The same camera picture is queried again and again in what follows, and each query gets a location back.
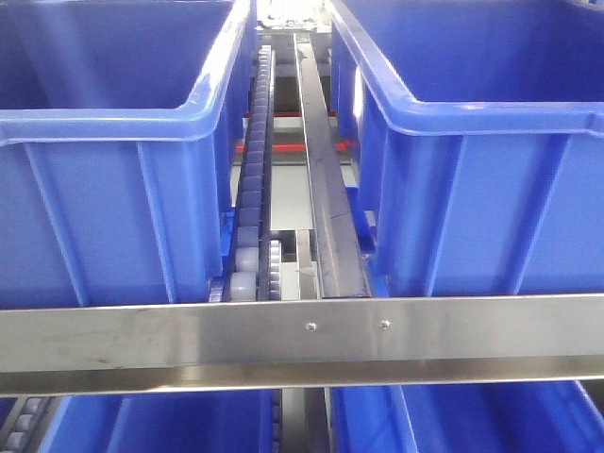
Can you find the white roller conveyor track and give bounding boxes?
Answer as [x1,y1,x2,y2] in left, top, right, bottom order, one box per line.
[222,45,275,302]

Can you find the blue plastic bin right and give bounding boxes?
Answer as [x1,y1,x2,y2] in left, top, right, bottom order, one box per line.
[327,1,603,296]

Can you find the blue plastic bin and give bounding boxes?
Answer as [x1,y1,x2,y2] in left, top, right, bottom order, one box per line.
[327,1,603,296]
[1,1,255,309]

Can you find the lower blue bin left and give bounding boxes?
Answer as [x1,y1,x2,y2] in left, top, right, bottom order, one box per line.
[39,391,276,452]

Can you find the blue plastic bin left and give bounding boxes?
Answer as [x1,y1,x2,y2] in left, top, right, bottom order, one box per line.
[1,1,255,309]

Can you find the lower blue bin right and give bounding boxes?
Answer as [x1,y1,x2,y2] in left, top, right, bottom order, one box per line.
[331,381,603,452]

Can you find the lower roller track left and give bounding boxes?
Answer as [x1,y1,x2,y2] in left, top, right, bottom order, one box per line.
[1,396,54,452]

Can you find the steel divider rail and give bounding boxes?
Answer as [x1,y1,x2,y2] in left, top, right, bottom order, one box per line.
[294,33,371,298]

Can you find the stainless steel shelf frame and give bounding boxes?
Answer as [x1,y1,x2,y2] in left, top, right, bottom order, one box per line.
[1,294,603,396]

